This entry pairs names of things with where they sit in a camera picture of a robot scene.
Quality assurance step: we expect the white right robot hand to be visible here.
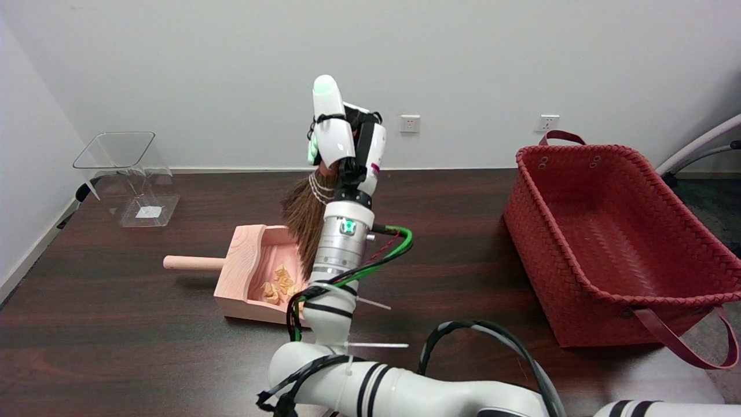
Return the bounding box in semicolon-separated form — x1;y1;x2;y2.
306;74;387;208

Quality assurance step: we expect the pink curved tube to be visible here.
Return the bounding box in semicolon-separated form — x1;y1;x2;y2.
657;114;741;174

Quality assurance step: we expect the brown bristle hand broom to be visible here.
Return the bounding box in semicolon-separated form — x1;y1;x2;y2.
281;164;342;283

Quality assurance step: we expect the wooden dustpan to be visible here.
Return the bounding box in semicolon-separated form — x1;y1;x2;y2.
163;225;318;328

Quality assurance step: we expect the grey pad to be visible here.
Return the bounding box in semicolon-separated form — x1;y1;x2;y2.
544;345;725;406

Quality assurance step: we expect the red woven basket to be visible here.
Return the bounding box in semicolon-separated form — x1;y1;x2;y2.
502;130;741;370

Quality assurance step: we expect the clear plastic container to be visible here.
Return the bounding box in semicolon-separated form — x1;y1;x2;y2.
73;131;181;228

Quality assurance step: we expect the green and black cable bundle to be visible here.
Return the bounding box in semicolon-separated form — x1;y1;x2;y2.
286;225;414;342

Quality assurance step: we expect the black sleeved cable loop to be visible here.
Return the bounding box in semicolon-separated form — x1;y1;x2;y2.
418;320;568;417

